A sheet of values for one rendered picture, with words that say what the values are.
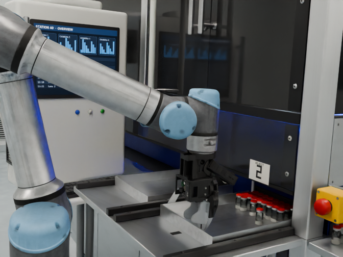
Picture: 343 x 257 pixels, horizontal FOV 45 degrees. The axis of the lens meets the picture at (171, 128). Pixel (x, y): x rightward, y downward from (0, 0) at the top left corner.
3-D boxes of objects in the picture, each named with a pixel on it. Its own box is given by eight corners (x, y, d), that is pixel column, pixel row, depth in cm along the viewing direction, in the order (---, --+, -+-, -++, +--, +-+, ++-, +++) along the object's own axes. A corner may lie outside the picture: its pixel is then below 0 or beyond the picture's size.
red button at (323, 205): (321, 210, 104) (322, 195, 103) (335, 215, 101) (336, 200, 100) (311, 212, 102) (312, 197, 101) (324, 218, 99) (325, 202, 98)
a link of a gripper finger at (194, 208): (179, 230, 106) (181, 196, 105) (198, 227, 109) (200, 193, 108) (186, 235, 103) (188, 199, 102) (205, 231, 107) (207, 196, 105)
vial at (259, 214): (259, 222, 120) (260, 207, 119) (264, 224, 118) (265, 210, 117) (253, 223, 119) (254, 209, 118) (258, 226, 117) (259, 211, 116)
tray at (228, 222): (247, 200, 140) (248, 190, 139) (308, 227, 118) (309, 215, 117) (160, 215, 123) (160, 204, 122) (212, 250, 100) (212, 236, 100)
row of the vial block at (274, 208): (244, 205, 134) (245, 191, 133) (285, 224, 119) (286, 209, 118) (239, 206, 133) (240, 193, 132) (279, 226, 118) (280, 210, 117)
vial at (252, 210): (252, 213, 127) (254, 199, 126) (258, 215, 125) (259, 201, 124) (247, 214, 126) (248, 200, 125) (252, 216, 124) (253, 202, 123)
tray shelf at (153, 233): (185, 177, 173) (185, 173, 173) (321, 240, 114) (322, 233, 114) (73, 190, 149) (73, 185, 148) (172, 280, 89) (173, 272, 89)
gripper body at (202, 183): (174, 196, 104) (176, 149, 103) (201, 192, 109) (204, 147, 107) (190, 205, 98) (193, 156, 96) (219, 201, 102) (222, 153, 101)
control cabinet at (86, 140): (106, 166, 211) (108, 7, 199) (126, 175, 196) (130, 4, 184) (3, 180, 179) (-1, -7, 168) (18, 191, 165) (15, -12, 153)
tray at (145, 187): (192, 175, 169) (192, 167, 168) (232, 194, 147) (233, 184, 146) (115, 185, 151) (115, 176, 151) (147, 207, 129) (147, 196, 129)
